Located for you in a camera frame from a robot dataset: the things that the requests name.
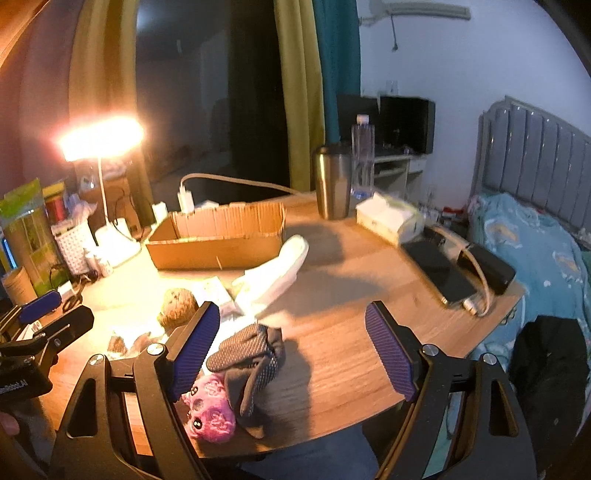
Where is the pink plush toy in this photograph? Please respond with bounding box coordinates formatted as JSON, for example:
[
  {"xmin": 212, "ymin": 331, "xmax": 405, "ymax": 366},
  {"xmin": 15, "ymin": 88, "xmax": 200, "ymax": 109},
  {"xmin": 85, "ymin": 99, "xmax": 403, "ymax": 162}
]
[{"xmin": 180, "ymin": 373, "xmax": 236, "ymax": 444}]

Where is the brown plush bear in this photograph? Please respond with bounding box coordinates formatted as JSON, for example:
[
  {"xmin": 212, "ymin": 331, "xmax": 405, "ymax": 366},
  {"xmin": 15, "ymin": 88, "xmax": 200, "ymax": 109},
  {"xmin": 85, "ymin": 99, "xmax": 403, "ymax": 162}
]
[{"xmin": 157, "ymin": 288, "xmax": 198, "ymax": 330}]

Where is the grey knitted glove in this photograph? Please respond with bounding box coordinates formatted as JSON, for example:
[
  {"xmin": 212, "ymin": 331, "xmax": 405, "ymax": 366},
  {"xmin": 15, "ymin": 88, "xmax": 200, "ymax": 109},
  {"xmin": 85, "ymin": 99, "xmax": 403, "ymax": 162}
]
[{"xmin": 205, "ymin": 323, "xmax": 287, "ymax": 440}]

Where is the white sock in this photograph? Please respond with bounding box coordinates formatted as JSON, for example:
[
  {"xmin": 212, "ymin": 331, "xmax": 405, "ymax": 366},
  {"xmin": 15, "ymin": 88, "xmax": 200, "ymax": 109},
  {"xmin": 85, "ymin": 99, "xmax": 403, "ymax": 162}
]
[{"xmin": 232, "ymin": 235, "xmax": 308, "ymax": 317}]

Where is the bubble wrap piece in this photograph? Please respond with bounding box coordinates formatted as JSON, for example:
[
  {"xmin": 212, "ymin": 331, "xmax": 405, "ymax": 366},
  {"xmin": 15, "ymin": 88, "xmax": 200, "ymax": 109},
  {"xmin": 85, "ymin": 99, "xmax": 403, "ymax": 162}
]
[{"xmin": 106, "ymin": 323, "xmax": 167, "ymax": 360}]

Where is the white towel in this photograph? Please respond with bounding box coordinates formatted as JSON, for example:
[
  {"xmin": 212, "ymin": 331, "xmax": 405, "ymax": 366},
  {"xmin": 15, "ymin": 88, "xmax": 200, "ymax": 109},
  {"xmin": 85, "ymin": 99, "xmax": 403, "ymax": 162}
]
[{"xmin": 188, "ymin": 276, "xmax": 242, "ymax": 321}]

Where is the person's left hand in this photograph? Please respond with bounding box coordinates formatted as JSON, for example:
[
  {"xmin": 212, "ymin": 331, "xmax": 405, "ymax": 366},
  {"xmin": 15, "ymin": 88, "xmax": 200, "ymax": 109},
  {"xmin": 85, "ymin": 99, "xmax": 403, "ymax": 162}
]
[{"xmin": 0, "ymin": 412, "xmax": 20, "ymax": 437}]

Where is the brown paper cup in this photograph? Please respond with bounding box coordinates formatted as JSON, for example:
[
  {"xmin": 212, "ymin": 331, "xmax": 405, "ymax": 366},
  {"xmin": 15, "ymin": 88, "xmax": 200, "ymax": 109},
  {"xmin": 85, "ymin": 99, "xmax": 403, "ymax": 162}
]
[{"xmin": 1, "ymin": 267, "xmax": 37, "ymax": 306}]

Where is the green snack bag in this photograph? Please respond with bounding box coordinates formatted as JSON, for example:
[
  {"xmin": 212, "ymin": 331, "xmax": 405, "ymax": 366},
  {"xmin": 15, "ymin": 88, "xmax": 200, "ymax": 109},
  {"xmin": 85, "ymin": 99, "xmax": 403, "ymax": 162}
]
[{"xmin": 1, "ymin": 178, "xmax": 61, "ymax": 296}]

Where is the white perforated basket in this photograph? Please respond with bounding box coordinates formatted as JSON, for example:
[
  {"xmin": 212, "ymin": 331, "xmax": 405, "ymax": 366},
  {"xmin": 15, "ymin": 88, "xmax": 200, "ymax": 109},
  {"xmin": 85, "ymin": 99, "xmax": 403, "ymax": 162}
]
[{"xmin": 51, "ymin": 219, "xmax": 96, "ymax": 276}]

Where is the red tin can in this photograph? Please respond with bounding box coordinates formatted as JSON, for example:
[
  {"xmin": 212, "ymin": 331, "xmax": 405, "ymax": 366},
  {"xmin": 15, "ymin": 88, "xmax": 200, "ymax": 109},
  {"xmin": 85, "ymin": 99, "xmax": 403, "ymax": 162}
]
[{"xmin": 44, "ymin": 194, "xmax": 69, "ymax": 225}]

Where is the brown paper bag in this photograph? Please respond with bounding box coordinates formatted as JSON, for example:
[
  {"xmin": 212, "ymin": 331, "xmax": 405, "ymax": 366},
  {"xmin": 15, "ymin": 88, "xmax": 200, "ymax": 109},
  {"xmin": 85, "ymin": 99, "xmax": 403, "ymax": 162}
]
[{"xmin": 82, "ymin": 177, "xmax": 142, "ymax": 238}]

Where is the small white adapter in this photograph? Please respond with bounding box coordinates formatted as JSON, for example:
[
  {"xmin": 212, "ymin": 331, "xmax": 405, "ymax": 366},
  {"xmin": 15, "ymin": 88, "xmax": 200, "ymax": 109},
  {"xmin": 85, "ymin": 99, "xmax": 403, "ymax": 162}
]
[{"xmin": 151, "ymin": 202, "xmax": 168, "ymax": 224}]

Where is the black power bank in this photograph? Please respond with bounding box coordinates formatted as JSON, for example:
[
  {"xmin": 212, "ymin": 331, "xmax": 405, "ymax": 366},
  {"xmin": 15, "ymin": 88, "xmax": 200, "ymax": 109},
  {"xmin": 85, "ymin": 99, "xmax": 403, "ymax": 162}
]
[{"xmin": 466, "ymin": 243, "xmax": 516, "ymax": 295}]

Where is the black smartphone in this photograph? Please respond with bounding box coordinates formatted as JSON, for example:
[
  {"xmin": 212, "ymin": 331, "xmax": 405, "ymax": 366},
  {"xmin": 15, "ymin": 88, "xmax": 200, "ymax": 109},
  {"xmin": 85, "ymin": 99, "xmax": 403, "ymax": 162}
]
[{"xmin": 401, "ymin": 240, "xmax": 477, "ymax": 307}]

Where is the white desk lamp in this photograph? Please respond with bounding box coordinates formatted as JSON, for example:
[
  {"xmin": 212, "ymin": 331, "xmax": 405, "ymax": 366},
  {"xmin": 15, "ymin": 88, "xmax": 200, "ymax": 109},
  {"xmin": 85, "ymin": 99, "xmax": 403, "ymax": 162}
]
[{"xmin": 58, "ymin": 113, "xmax": 144, "ymax": 268}]

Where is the white charger plug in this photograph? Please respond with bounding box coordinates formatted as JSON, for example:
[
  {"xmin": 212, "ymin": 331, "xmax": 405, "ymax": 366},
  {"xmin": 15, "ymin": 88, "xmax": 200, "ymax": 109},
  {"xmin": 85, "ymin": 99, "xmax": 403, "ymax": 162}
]
[{"xmin": 177, "ymin": 185, "xmax": 194, "ymax": 214}]

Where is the blue patterned bedding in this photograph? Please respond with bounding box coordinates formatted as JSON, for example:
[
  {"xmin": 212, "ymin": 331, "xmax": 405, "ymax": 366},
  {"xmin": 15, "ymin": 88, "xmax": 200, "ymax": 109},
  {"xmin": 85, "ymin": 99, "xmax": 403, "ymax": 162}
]
[{"xmin": 468, "ymin": 193, "xmax": 590, "ymax": 367}]

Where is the cardboard box tray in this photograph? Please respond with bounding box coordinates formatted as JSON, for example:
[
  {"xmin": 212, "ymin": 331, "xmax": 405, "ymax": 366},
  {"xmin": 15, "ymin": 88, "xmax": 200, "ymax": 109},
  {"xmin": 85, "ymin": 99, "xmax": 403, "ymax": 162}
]
[{"xmin": 146, "ymin": 202, "xmax": 286, "ymax": 270}]

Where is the yellow tissue box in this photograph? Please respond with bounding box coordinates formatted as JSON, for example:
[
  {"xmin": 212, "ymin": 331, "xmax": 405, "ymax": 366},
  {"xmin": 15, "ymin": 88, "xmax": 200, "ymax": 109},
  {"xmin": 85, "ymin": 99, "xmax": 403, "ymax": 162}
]
[{"xmin": 356, "ymin": 192, "xmax": 425, "ymax": 247}]

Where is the white shelf cabinet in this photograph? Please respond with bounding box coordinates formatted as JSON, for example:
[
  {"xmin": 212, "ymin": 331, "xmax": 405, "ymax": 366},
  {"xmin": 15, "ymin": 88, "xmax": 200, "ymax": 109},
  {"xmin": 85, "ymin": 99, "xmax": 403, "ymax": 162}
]
[{"xmin": 375, "ymin": 155, "xmax": 427, "ymax": 203}]

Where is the grey padded headboard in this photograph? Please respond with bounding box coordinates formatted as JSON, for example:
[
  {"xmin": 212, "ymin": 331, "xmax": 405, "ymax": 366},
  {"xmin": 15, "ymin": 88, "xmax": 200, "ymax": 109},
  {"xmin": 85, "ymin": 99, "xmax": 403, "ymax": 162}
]
[{"xmin": 471, "ymin": 96, "xmax": 590, "ymax": 233}]

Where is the stainless steel tumbler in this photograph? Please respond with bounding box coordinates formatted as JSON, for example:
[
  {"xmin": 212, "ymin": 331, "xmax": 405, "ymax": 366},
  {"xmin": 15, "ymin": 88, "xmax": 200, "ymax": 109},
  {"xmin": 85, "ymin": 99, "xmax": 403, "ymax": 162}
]
[{"xmin": 314, "ymin": 143, "xmax": 353, "ymax": 220}]

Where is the black monitor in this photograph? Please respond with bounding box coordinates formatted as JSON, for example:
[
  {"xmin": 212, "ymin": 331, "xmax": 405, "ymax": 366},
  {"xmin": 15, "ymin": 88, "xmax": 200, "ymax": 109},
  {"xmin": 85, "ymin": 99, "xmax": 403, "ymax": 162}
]
[{"xmin": 379, "ymin": 96, "xmax": 436, "ymax": 155}]

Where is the clear water bottle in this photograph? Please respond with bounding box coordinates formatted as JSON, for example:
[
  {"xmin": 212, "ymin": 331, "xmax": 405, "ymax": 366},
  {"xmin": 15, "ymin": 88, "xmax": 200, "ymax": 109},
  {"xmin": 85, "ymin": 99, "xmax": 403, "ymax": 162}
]
[{"xmin": 351, "ymin": 114, "xmax": 375, "ymax": 200}]

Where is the yellow green curtain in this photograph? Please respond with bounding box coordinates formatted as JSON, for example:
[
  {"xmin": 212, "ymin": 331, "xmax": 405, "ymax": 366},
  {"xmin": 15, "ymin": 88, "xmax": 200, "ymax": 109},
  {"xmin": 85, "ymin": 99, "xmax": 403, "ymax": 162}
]
[{"xmin": 273, "ymin": 0, "xmax": 325, "ymax": 191}]

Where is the white air conditioner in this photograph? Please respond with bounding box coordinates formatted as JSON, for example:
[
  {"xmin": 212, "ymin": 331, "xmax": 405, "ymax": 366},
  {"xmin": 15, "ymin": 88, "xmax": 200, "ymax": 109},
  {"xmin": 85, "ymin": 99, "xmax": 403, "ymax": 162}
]
[{"xmin": 359, "ymin": 1, "xmax": 472, "ymax": 26}]

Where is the white charging cable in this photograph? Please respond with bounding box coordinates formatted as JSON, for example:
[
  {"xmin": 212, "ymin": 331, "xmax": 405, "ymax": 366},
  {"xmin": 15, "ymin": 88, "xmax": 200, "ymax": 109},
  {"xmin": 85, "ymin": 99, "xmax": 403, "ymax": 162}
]
[{"xmin": 177, "ymin": 172, "xmax": 493, "ymax": 318}]

